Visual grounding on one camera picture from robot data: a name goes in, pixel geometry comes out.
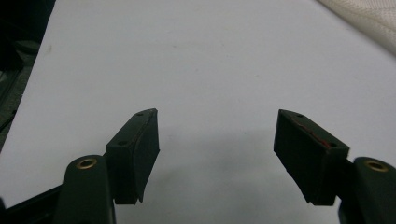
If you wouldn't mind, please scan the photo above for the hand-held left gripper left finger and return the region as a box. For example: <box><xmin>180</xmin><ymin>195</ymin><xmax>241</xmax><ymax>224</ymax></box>
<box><xmin>105</xmin><ymin>107</ymin><xmax>161</xmax><ymax>205</ymax></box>

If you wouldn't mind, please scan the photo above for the cream cloth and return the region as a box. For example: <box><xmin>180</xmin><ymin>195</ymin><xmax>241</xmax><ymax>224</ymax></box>
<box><xmin>317</xmin><ymin>0</ymin><xmax>396</xmax><ymax>58</ymax></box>

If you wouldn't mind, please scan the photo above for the white foam board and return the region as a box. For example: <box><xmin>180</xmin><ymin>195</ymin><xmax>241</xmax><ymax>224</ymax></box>
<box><xmin>0</xmin><ymin>0</ymin><xmax>396</xmax><ymax>224</ymax></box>

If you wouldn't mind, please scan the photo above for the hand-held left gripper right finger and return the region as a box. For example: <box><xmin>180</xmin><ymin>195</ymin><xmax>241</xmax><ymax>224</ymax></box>
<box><xmin>273</xmin><ymin>108</ymin><xmax>350</xmax><ymax>207</ymax></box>

